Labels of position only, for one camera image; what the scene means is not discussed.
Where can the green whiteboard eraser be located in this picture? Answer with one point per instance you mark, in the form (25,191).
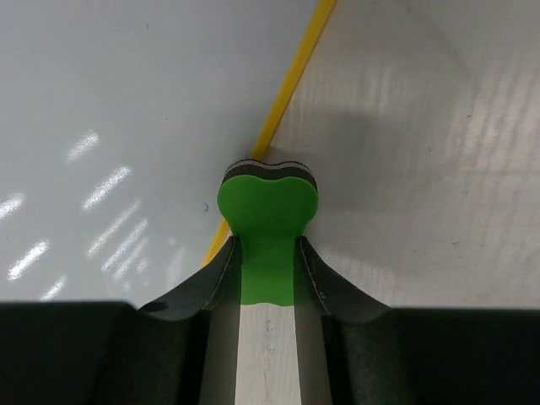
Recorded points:
(267,207)

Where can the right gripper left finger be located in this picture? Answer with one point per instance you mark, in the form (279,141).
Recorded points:
(180,348)

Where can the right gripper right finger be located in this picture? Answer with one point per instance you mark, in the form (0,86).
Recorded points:
(353,349)

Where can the yellow framed whiteboard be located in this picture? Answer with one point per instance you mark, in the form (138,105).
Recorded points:
(118,119)

